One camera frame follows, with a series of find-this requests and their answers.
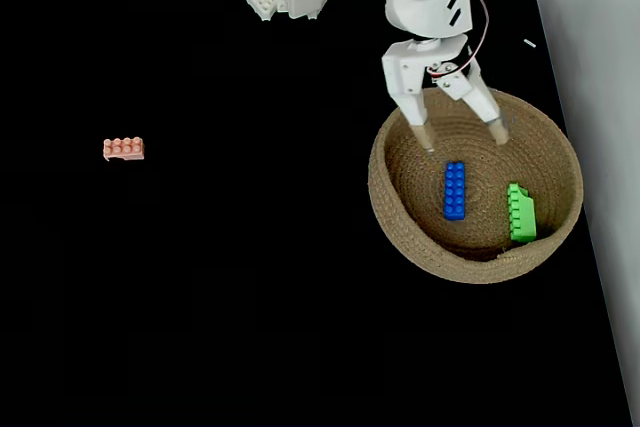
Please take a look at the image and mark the blue lego block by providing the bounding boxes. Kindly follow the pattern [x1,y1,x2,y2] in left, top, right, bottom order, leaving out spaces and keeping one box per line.
[442,161,467,222]

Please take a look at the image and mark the green lego block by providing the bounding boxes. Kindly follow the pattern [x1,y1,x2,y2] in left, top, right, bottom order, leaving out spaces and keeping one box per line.
[506,182,539,244]

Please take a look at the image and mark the pink lego block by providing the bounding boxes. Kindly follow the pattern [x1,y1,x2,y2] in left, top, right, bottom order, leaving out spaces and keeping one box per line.
[102,136,146,163]

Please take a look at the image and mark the red black white servo cable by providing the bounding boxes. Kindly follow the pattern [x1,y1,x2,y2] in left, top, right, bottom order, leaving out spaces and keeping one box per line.
[423,0,491,80]

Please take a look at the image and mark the woven rope basket tray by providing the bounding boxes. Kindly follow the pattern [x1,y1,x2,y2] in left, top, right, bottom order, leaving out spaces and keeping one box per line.
[367,81,585,285]

